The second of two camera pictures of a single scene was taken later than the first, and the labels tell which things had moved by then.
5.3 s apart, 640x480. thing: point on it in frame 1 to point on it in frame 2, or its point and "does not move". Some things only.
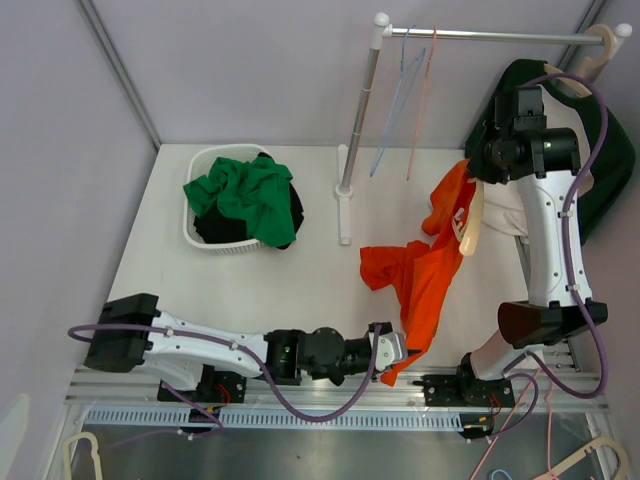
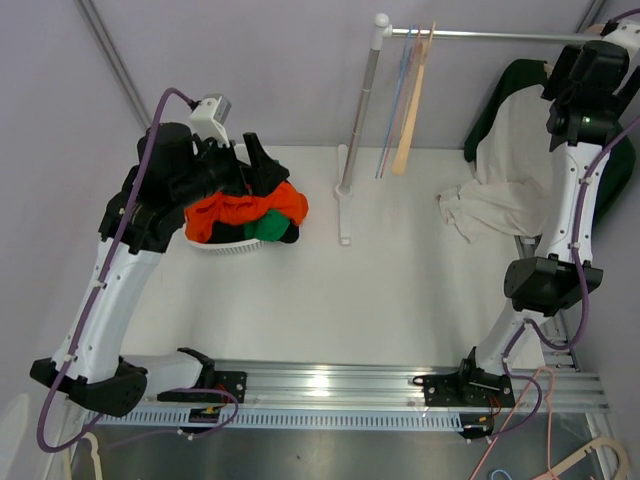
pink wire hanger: x=422 y=97 to x=402 y=101
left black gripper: x=375 y=375 to x=262 y=173
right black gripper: x=479 y=169 to x=559 y=81
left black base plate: x=213 y=387 does not move
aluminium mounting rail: x=116 y=389 does not move
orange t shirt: x=425 y=274 to x=226 y=208
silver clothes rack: x=382 y=32 does not move
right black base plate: x=462 y=390 does not move
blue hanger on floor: x=497 y=471 does not move
